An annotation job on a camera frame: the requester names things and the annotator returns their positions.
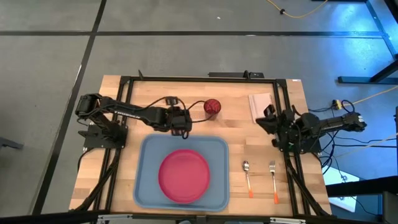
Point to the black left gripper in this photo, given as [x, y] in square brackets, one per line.
[180, 119]

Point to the black aluminium table frame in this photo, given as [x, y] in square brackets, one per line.
[202, 80]

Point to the red faceted plastic cup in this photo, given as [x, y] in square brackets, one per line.
[212, 106]

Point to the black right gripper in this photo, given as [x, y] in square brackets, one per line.
[273, 124]

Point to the blue plastic tray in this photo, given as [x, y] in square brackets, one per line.
[149, 174]

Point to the white sheet on floor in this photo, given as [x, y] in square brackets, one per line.
[340, 186]

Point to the black neighbouring table frame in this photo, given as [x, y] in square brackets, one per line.
[382, 71]

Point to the yellow power strip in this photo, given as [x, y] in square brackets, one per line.
[337, 104]

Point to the white paper napkin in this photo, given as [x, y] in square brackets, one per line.
[258, 104]

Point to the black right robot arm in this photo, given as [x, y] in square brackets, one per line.
[326, 124]

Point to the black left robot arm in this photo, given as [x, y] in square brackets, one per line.
[124, 110]

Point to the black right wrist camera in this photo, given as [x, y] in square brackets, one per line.
[270, 110]

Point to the red plastic plate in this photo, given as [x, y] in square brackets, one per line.
[184, 176]

